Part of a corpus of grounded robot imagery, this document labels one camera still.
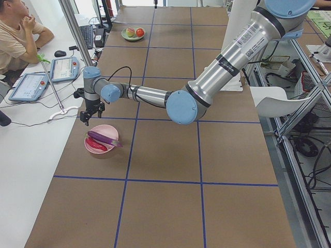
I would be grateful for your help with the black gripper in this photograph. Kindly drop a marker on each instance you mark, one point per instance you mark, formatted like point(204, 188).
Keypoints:
point(92, 104)

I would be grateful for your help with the purple eggplant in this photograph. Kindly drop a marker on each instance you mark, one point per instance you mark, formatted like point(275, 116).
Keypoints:
point(102, 138)

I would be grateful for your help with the red chili pepper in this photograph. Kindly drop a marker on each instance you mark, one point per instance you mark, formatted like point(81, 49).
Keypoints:
point(91, 143)

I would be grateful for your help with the yellow pink peach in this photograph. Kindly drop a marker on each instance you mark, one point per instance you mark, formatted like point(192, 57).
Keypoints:
point(130, 32)

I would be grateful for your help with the red pomegranate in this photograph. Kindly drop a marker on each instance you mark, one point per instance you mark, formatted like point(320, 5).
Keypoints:
point(140, 32)

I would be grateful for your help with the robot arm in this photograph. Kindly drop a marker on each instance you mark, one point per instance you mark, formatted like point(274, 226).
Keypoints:
point(269, 21)

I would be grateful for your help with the pink plastic plate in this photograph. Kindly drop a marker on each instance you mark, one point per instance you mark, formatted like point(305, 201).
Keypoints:
point(106, 130)

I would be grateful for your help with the white curved stand base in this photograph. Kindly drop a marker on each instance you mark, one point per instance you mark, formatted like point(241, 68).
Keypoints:
point(62, 112)

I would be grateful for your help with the far blue teach pendant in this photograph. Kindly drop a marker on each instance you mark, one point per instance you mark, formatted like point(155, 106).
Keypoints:
point(64, 69)

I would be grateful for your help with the blue teach pendant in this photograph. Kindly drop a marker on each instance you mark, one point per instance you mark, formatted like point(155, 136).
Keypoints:
point(64, 69)
point(30, 87)

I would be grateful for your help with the near blue teach pendant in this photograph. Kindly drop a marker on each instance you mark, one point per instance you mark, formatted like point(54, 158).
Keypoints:
point(30, 87)

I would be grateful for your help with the black computer mouse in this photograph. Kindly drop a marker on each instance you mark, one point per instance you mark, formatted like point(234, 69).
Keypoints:
point(60, 53)

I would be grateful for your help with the black box on desk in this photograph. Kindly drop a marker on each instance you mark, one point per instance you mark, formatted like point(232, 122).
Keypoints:
point(99, 37)

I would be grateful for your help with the metal rod green clip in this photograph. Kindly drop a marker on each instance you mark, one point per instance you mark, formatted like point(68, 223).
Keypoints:
point(42, 60)

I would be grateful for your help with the black keyboard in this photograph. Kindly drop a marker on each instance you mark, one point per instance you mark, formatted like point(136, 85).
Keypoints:
point(87, 34)

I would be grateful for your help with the green plastic plate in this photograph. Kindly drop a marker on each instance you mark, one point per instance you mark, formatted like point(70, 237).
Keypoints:
point(134, 38)

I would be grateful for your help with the seated person beige shirt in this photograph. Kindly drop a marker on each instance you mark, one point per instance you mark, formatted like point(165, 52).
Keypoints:
point(21, 38)

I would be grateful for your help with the white chair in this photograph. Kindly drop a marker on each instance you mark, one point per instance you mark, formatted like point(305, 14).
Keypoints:
point(273, 102)

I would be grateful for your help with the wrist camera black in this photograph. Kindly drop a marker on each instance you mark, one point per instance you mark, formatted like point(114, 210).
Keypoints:
point(79, 93)

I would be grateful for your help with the aluminium frame post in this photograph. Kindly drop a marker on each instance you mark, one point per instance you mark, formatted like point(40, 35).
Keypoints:
point(74, 28)

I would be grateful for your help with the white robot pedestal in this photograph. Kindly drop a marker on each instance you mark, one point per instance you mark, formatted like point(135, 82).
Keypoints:
point(239, 17)

